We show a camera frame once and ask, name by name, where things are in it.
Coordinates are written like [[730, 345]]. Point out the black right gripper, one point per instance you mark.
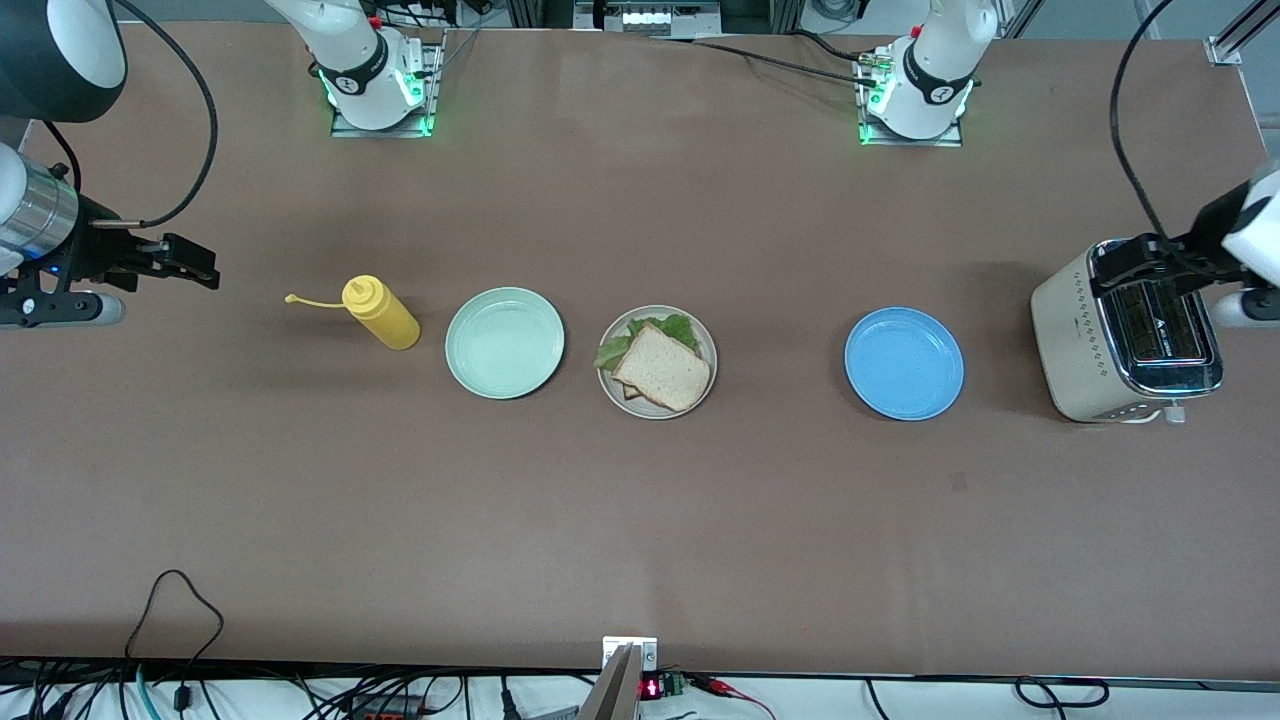
[[97, 250]]

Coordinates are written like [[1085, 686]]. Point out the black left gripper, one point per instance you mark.
[[1211, 231]]

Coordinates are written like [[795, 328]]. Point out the yellow mustard squeeze bottle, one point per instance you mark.
[[385, 320]]

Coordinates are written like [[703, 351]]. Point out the brown bread slice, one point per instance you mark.
[[665, 370], [632, 392]]

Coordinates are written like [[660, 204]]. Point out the green lettuce leaf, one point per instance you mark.
[[680, 328]]

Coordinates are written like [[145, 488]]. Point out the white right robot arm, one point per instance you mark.
[[350, 50]]

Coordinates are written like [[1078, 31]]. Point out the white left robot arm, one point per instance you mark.
[[935, 60]]

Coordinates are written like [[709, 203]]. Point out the blue plate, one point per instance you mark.
[[905, 365]]

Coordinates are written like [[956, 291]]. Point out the light green plate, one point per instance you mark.
[[505, 345]]

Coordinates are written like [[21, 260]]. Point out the beige plate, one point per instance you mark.
[[650, 412]]

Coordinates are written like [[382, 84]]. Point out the beige chrome toaster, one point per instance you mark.
[[1070, 340]]

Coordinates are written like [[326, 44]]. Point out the dark electronics box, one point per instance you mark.
[[650, 18]]

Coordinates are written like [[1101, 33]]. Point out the grey metal bar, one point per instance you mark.
[[612, 695]]

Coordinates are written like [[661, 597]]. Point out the circuit board with red display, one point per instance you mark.
[[665, 687]]

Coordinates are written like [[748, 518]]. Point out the aluminium frame profile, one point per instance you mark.
[[1225, 48]]

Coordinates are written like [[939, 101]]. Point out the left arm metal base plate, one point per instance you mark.
[[945, 141]]

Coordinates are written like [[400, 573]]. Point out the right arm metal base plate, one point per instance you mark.
[[436, 70]]

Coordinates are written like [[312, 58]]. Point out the small metal mounting bracket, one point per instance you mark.
[[648, 652]]

